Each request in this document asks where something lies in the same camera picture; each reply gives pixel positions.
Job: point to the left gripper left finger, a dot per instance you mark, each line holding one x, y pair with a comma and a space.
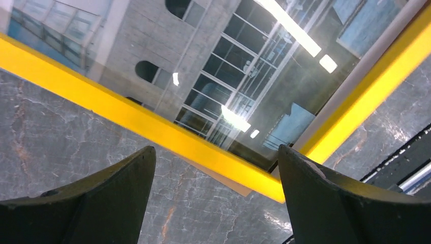
105, 207

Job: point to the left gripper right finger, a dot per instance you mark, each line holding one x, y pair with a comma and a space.
325, 206

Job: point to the building and sky photo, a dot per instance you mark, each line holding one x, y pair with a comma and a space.
219, 67

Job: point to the yellow picture frame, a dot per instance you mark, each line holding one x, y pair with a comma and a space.
404, 55

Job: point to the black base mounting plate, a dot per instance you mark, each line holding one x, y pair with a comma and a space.
407, 170

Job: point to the brown frame backing board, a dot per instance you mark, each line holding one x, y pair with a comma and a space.
240, 189

